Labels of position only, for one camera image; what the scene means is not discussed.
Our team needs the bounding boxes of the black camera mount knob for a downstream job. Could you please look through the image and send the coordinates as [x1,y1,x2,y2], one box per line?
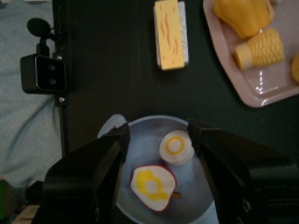
[25,17,55,56]

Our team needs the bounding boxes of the red toy apple half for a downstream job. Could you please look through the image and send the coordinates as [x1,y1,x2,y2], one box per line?
[128,164,182,213]

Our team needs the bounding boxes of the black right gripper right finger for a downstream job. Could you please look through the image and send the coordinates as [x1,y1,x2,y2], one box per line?
[186,119,299,224]

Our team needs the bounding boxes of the yellow toy bell pepper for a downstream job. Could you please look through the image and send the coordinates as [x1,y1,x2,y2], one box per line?
[212,0,272,39]

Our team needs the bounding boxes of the yellow butter block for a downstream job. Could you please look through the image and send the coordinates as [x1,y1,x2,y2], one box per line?
[152,0,190,72]

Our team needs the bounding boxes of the light blue plate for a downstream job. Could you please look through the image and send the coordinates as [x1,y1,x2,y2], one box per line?
[95,113,220,224]

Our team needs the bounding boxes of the yellow toy food piece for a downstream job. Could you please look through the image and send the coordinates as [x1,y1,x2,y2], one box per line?
[289,52,299,85]

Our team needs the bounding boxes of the white toy egg half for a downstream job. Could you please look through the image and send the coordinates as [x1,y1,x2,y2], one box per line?
[157,129,196,166]

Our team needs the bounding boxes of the pink plastic tray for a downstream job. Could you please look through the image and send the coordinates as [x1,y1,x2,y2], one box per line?
[201,0,299,109]

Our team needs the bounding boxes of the black table-level camera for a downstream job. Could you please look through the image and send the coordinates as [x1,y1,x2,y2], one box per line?
[18,53,69,95]

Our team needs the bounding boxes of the yellow toy corn piece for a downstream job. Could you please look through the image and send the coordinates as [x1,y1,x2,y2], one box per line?
[232,27,285,71]

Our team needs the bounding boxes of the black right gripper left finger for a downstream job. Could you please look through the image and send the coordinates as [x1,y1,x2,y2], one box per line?
[31,122,130,224]

